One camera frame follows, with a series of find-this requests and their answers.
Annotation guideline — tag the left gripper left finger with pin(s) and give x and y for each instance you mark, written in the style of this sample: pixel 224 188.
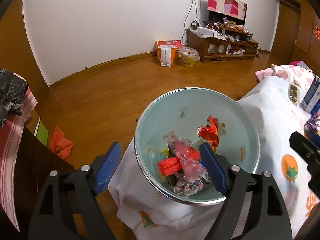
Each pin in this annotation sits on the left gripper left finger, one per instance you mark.
pixel 67 194

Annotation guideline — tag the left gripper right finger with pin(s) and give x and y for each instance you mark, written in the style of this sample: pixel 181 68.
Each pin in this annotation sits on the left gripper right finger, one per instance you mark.
pixel 253 208

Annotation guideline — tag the purple snack wrapper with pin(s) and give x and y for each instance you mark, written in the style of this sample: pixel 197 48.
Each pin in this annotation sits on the purple snack wrapper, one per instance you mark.
pixel 312 126

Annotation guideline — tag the red foil wrapper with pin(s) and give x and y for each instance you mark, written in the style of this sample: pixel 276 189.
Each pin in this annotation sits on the red foil wrapper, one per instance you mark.
pixel 210 132

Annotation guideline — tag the pink plastic wrapper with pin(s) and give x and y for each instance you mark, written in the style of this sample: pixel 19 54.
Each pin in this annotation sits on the pink plastic wrapper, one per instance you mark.
pixel 192 168

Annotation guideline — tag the red mesh net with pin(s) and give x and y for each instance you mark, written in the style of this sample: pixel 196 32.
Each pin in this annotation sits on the red mesh net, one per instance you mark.
pixel 187 152

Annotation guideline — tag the light blue trash bin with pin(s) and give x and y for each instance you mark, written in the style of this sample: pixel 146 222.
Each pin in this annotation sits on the light blue trash bin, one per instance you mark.
pixel 178 114

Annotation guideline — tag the tall white milk carton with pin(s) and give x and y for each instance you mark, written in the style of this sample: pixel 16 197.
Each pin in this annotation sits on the tall white milk carton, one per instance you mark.
pixel 310 102

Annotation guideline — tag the dark green gold wrapper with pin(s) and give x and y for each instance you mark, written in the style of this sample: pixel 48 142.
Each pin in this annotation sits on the dark green gold wrapper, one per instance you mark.
pixel 294 94

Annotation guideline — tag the orange cloth on floor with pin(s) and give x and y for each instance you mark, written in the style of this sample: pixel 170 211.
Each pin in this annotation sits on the orange cloth on floor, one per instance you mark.
pixel 60 145

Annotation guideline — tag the fruit print tablecloth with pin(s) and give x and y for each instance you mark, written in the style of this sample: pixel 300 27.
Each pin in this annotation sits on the fruit print tablecloth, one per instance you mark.
pixel 150 215

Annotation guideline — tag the green book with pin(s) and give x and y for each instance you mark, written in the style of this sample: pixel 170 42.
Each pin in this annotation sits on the green book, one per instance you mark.
pixel 41 133

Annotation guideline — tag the pink striped cloth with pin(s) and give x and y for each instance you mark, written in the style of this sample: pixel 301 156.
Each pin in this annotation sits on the pink striped cloth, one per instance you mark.
pixel 11 135

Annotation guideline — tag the brown wooden wardrobe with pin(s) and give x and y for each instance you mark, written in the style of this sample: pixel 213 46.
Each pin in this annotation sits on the brown wooden wardrobe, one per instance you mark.
pixel 295 37

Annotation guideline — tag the red paper wardrobe decoration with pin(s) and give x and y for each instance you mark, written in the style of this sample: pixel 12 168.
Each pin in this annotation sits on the red paper wardrobe decoration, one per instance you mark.
pixel 316 32

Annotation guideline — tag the wooden tv cabinet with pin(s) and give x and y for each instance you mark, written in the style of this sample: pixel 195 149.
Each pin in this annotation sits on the wooden tv cabinet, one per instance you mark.
pixel 230 44

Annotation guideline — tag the black plastic bag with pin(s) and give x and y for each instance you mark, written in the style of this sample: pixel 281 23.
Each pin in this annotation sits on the black plastic bag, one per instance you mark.
pixel 13 89

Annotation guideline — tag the yellow bucket in plastic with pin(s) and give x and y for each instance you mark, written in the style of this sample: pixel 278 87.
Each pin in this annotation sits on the yellow bucket in plastic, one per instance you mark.
pixel 188 56

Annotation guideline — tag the white box on cabinet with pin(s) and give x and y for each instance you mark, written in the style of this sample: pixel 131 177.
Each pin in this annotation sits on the white box on cabinet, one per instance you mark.
pixel 203 32

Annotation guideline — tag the pink cloth covered tv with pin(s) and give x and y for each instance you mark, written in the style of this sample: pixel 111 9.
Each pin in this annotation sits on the pink cloth covered tv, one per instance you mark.
pixel 233 10

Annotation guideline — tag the orange white paper bag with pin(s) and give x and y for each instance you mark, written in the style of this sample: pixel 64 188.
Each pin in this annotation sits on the orange white paper bag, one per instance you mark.
pixel 167 51

